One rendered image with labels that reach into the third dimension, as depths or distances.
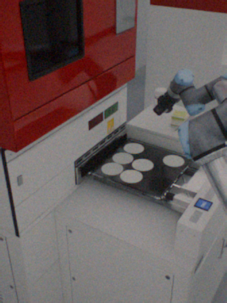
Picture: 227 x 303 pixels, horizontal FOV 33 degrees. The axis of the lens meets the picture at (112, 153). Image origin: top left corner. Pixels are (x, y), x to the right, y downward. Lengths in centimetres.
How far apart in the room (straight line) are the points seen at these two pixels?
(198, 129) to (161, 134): 70
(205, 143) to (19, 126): 60
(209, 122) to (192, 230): 40
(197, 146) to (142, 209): 52
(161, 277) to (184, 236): 21
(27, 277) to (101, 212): 41
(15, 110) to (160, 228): 75
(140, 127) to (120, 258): 71
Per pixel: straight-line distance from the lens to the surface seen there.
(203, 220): 142
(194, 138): 123
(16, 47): 119
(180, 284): 151
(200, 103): 163
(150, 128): 195
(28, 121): 128
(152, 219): 161
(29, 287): 177
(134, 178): 169
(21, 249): 161
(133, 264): 157
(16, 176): 140
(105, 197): 171
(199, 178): 176
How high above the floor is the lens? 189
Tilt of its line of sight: 32 degrees down
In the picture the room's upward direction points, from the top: straight up
